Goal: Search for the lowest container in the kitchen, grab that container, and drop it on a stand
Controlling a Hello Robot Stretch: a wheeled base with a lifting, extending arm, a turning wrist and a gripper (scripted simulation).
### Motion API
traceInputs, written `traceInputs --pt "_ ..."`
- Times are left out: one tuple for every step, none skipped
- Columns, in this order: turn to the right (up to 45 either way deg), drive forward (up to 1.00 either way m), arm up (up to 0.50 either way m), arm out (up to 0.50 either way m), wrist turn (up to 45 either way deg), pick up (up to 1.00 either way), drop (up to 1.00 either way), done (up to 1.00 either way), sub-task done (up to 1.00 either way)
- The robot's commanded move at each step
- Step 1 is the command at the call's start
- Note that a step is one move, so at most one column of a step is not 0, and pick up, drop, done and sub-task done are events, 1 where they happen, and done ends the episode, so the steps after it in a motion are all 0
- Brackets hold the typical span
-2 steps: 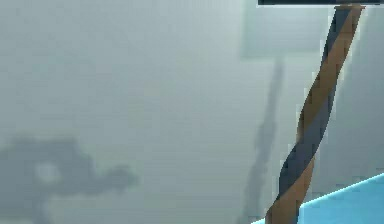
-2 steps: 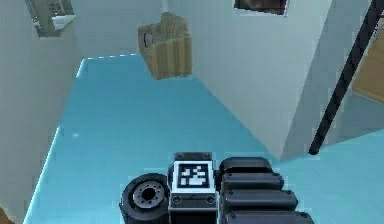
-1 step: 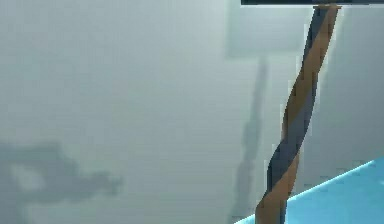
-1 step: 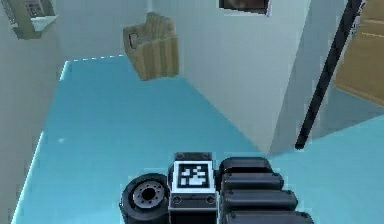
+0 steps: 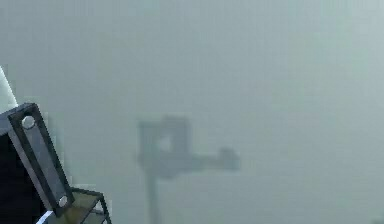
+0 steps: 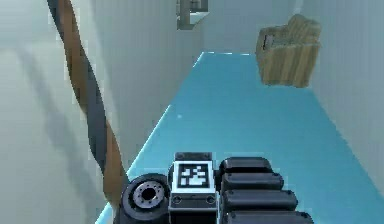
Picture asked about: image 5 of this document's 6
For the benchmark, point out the black framed olive shelf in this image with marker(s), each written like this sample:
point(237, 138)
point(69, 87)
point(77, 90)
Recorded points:
point(81, 203)

